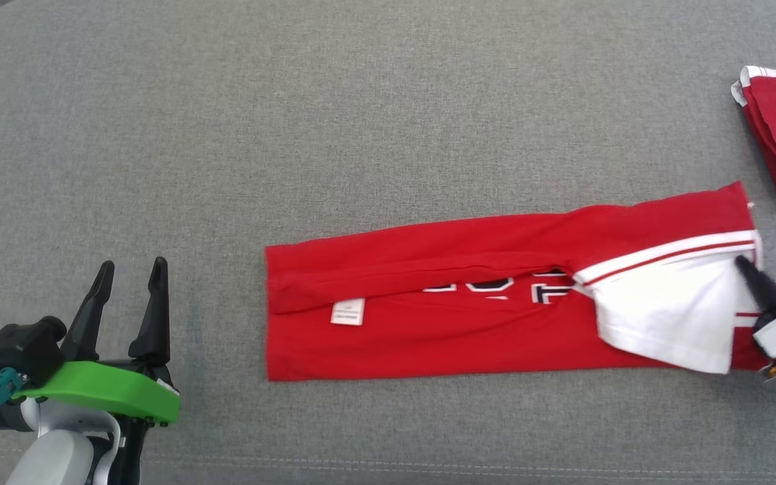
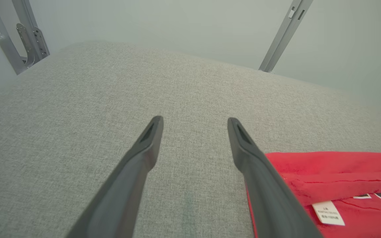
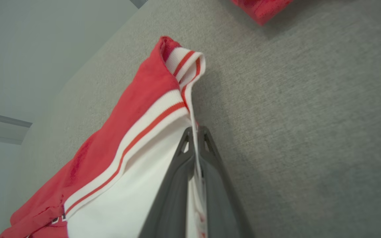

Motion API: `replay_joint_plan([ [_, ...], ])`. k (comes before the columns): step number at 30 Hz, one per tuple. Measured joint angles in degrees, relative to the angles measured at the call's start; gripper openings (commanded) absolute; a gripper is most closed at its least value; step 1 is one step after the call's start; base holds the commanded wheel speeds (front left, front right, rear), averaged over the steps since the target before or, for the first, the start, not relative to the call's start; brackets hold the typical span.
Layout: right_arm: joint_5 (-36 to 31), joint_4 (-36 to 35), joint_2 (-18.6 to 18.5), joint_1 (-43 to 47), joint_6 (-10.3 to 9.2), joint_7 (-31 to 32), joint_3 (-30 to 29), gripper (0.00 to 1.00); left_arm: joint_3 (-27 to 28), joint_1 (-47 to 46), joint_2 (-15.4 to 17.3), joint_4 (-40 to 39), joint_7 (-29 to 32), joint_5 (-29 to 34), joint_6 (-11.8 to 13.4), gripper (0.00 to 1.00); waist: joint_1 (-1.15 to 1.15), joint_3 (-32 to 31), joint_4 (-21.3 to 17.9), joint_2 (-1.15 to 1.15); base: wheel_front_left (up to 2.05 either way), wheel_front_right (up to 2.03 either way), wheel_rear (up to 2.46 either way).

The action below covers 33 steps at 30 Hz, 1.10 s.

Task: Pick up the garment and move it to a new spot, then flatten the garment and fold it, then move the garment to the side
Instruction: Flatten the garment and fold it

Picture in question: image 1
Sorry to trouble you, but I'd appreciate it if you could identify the bright red white-sleeved shirt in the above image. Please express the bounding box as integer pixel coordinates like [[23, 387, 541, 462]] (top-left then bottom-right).
[[264, 181, 769, 383]]

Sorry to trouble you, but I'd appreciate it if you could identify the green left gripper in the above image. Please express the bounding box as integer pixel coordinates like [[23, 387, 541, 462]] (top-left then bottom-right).
[[14, 257, 182, 427]]

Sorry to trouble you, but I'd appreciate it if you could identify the grey fabric sofa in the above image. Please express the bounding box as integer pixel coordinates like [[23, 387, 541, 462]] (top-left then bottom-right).
[[0, 0, 776, 485]]

